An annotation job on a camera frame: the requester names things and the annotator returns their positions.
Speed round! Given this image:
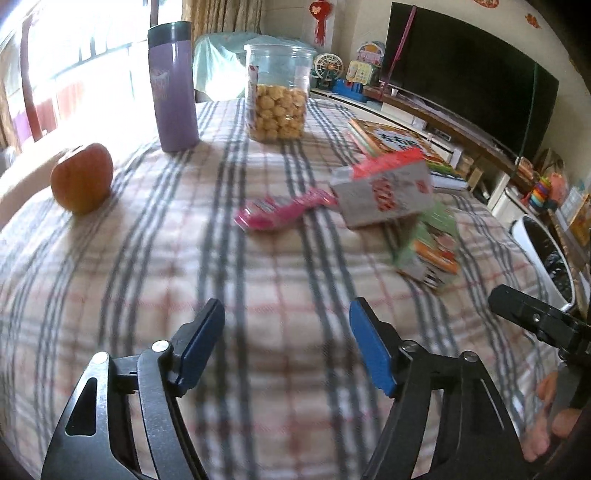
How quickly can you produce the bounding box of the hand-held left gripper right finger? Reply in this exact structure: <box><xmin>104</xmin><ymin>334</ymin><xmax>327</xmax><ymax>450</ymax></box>
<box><xmin>349</xmin><ymin>298</ymin><xmax>532</xmax><ymax>480</ymax></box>

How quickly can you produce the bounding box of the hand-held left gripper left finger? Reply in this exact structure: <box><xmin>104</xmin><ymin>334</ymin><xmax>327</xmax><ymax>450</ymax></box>
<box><xmin>41</xmin><ymin>298</ymin><xmax>226</xmax><ymax>480</ymax></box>

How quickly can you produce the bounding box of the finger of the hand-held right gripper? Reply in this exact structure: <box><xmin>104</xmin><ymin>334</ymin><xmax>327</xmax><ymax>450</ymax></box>
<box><xmin>488</xmin><ymin>284</ymin><xmax>561</xmax><ymax>342</ymax></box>

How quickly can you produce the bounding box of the white trash bin black liner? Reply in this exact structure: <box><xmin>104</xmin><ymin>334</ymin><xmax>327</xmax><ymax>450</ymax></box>
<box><xmin>509</xmin><ymin>216</ymin><xmax>580</xmax><ymax>312</ymax></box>

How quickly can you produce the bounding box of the yellow green wrapper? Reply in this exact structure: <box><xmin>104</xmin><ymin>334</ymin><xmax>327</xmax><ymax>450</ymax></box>
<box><xmin>392</xmin><ymin>203</ymin><xmax>462</xmax><ymax>291</ymax></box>

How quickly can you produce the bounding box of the grey cardboard box red print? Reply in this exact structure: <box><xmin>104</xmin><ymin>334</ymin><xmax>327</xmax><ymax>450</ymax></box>
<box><xmin>329</xmin><ymin>148</ymin><xmax>435</xmax><ymax>230</ymax></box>

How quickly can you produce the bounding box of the pink wrapper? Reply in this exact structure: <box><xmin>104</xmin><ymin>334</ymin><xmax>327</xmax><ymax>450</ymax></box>
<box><xmin>233</xmin><ymin>187</ymin><xmax>338</xmax><ymax>232</ymax></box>

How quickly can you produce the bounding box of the person's right hand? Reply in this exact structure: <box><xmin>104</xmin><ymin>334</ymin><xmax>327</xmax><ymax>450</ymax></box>
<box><xmin>522</xmin><ymin>373</ymin><xmax>581</xmax><ymax>463</ymax></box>

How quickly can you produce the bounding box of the yellow orange printed box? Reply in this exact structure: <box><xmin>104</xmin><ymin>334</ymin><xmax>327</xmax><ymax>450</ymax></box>
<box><xmin>566</xmin><ymin>194</ymin><xmax>591</xmax><ymax>245</ymax></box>

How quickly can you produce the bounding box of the white side cabinet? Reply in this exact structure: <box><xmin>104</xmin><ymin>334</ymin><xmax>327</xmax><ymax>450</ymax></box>
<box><xmin>487</xmin><ymin>185</ymin><xmax>527</xmax><ymax>217</ymax></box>

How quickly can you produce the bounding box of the rainbow stacking rings toy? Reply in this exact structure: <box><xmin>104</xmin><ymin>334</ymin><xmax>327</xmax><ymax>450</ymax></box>
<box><xmin>529</xmin><ymin>178</ymin><xmax>552</xmax><ymax>210</ymax></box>

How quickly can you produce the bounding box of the brown wooden TV riser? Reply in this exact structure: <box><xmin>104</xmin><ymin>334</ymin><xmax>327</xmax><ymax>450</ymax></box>
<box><xmin>365</xmin><ymin>83</ymin><xmax>522</xmax><ymax>171</ymax></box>

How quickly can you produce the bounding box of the thin green rod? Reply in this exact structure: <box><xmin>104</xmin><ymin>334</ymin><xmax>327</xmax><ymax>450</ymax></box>
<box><xmin>519</xmin><ymin>62</ymin><xmax>539</xmax><ymax>160</ymax></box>

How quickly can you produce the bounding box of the red apple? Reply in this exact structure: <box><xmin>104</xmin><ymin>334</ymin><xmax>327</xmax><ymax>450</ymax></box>
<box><xmin>50</xmin><ymin>143</ymin><xmax>114</xmax><ymax>215</ymax></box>

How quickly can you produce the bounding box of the orange cover children's book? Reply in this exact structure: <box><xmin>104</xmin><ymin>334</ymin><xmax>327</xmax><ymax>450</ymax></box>
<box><xmin>346</xmin><ymin>117</ymin><xmax>446</xmax><ymax>162</ymax></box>

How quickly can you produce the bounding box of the white TV cabinet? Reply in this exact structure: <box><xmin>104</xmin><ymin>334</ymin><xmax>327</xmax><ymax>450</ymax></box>
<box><xmin>309</xmin><ymin>88</ymin><xmax>462</xmax><ymax>167</ymax></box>

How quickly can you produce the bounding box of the black television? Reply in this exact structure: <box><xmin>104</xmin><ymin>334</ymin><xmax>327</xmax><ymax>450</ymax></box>
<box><xmin>381</xmin><ymin>1</ymin><xmax>560</xmax><ymax>160</ymax></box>

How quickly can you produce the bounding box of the pink covered sofa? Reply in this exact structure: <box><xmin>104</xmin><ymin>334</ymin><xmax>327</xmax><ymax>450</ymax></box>
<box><xmin>0</xmin><ymin>150</ymin><xmax>58</xmax><ymax>227</ymax></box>

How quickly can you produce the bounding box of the purple drinking bottle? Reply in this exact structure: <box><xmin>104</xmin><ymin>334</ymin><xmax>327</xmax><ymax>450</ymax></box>
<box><xmin>148</xmin><ymin>21</ymin><xmax>200</xmax><ymax>153</ymax></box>

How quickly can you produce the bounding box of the clear cookie jar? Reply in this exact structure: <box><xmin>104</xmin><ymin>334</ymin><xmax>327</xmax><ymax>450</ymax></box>
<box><xmin>244</xmin><ymin>42</ymin><xmax>314</xmax><ymax>142</ymax></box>

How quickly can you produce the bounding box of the blue toy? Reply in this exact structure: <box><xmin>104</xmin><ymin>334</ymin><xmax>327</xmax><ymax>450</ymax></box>
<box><xmin>332</xmin><ymin>78</ymin><xmax>370</xmax><ymax>102</ymax></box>

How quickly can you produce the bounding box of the yellow green toy phone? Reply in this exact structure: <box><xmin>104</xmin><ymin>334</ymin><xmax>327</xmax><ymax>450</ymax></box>
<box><xmin>346</xmin><ymin>60</ymin><xmax>372</xmax><ymax>86</ymax></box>

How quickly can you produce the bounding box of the ferris wheel toy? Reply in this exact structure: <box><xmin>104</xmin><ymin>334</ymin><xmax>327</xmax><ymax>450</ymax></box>
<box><xmin>311</xmin><ymin>52</ymin><xmax>346</xmax><ymax>88</ymax></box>

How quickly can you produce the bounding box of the armchair under teal cover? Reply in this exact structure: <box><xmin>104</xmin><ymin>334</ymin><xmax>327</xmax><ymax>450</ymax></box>
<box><xmin>191</xmin><ymin>31</ymin><xmax>319</xmax><ymax>102</ymax></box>

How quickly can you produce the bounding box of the thin pink rod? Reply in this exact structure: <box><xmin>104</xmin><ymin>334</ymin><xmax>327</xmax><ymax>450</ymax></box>
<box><xmin>390</xmin><ymin>6</ymin><xmax>416</xmax><ymax>86</ymax></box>

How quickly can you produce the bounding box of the colourful toy house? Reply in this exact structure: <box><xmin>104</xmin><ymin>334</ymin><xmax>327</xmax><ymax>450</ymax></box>
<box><xmin>358</xmin><ymin>41</ymin><xmax>386</xmax><ymax>63</ymax></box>

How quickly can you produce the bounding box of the brown sliding glass door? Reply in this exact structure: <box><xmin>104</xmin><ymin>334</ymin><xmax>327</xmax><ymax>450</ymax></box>
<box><xmin>14</xmin><ymin>0</ymin><xmax>160</xmax><ymax>148</ymax></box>

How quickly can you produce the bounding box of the red heart hanging decoration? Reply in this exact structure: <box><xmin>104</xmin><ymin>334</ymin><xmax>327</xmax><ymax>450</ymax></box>
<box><xmin>308</xmin><ymin>0</ymin><xmax>334</xmax><ymax>46</ymax></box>

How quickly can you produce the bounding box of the beige patterned curtain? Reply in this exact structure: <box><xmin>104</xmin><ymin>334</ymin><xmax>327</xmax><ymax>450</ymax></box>
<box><xmin>182</xmin><ymin>0</ymin><xmax>264</xmax><ymax>38</ymax></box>

